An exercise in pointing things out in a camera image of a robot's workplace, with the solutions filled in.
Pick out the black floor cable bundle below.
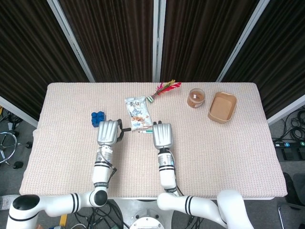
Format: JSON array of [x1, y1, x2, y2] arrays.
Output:
[[273, 106, 305, 143]]

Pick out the blue toy building block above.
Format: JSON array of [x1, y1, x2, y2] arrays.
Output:
[[91, 111, 106, 128]]

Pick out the chrome wheeled stool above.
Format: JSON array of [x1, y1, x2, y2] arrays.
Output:
[[0, 130, 33, 168]]

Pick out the colourful feather shuttlecock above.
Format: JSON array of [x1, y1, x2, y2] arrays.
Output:
[[146, 80, 183, 104]]

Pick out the black chair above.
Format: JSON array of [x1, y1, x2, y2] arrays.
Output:
[[278, 171, 305, 229]]

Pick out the white robot torso base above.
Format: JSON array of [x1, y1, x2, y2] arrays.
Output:
[[113, 198, 173, 229]]

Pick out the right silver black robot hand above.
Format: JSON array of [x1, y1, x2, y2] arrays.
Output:
[[152, 121, 173, 151]]

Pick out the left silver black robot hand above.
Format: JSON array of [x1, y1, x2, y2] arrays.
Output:
[[96, 118, 132, 146]]

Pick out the black power strip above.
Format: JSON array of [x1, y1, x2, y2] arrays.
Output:
[[273, 140, 305, 149]]

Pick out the clear jar of rubber bands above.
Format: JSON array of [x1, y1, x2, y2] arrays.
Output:
[[186, 88, 206, 109]]

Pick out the tan rectangular bowl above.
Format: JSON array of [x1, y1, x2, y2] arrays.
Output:
[[207, 92, 238, 125]]

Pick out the black cables under robot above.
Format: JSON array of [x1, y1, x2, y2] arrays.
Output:
[[75, 201, 131, 229]]

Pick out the silver snack bag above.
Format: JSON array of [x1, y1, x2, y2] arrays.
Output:
[[125, 96, 153, 132]]

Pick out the pink woven tablecloth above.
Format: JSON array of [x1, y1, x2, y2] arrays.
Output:
[[19, 82, 287, 200]]

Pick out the grey aluminium partition post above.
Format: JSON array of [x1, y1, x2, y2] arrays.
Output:
[[266, 94, 305, 126], [215, 0, 273, 83], [47, 0, 96, 83], [0, 95, 39, 127], [152, 0, 167, 83]]

